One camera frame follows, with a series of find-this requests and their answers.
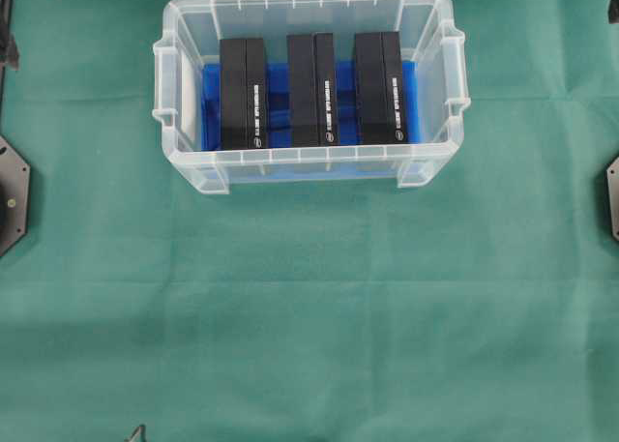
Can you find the black box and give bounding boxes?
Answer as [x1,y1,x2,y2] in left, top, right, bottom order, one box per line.
[354,31,408,145]
[220,38,269,150]
[287,33,339,147]

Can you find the clear plastic storage case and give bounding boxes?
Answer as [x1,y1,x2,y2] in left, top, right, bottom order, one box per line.
[153,0,470,194]

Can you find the blue plastic liner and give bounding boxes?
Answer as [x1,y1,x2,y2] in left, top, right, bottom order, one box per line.
[201,60,422,151]

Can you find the green table cloth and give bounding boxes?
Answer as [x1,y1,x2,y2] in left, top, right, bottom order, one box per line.
[1,0,618,441]

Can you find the small black tip bottom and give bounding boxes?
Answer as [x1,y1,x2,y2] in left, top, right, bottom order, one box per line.
[125,424,146,442]

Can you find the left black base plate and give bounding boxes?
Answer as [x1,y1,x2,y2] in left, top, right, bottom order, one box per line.
[0,136,31,256]

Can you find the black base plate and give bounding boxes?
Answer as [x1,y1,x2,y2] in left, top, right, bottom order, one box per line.
[606,157,619,241]
[0,136,31,256]

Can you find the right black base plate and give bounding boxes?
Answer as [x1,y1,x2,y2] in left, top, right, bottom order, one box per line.
[606,157,619,241]

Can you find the black bracket top right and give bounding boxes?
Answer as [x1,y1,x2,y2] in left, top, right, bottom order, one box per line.
[607,0,619,24]

